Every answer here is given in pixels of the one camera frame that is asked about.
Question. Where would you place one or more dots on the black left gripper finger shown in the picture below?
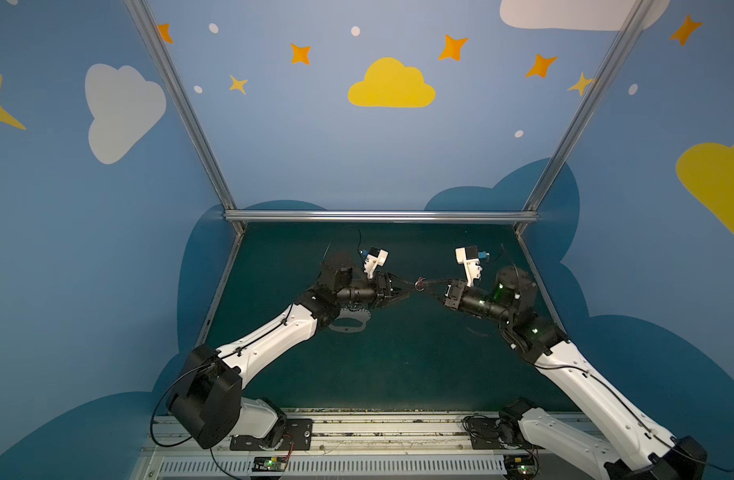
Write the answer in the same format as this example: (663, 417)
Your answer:
(398, 283)
(401, 294)

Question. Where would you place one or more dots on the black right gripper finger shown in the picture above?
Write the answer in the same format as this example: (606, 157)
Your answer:
(431, 290)
(432, 283)

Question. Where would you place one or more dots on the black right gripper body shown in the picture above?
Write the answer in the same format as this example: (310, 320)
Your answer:
(454, 293)

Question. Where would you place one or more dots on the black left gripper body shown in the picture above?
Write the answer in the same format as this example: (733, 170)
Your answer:
(383, 288)

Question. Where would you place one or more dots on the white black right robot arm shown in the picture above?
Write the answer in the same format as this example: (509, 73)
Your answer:
(631, 445)

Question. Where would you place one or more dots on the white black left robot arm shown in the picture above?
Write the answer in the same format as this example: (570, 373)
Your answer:
(207, 398)

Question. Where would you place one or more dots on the right controller board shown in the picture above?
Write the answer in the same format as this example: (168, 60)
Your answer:
(520, 467)

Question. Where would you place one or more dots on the controller board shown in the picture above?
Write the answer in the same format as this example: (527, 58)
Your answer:
(275, 464)
(520, 467)

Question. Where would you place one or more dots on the left controller board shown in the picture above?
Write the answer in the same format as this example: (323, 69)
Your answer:
(275, 464)

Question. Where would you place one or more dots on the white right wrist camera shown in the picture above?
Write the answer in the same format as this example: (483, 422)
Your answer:
(469, 258)

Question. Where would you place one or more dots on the aluminium right corner post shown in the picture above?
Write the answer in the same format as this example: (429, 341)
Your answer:
(622, 45)

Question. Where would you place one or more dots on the aluminium corner post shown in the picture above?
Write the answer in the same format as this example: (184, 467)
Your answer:
(622, 45)
(144, 20)

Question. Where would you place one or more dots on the aluminium back frame rail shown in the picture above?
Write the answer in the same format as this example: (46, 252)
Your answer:
(424, 217)

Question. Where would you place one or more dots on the aluminium left corner post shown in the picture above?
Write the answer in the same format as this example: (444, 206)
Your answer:
(144, 20)

